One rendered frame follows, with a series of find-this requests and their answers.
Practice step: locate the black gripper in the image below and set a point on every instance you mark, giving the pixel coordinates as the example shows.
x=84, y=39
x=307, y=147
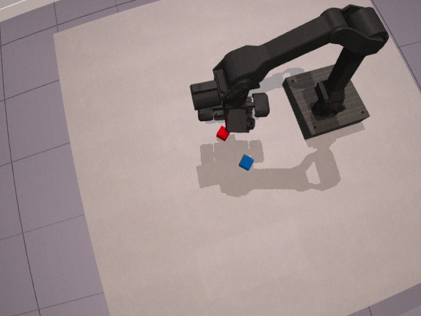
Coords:
x=260, y=104

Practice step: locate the blue cube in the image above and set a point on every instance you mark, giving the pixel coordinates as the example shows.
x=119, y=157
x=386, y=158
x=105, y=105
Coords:
x=246, y=162

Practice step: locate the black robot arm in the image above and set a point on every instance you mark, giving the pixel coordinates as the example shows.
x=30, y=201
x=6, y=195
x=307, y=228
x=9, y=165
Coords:
x=358, y=29

